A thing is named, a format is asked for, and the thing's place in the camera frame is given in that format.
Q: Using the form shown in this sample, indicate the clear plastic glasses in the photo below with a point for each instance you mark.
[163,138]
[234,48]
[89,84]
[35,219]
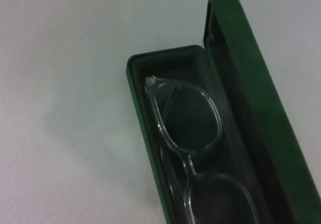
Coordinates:
[160,123]

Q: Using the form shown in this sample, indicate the green glasses case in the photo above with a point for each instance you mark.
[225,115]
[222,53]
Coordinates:
[250,88]

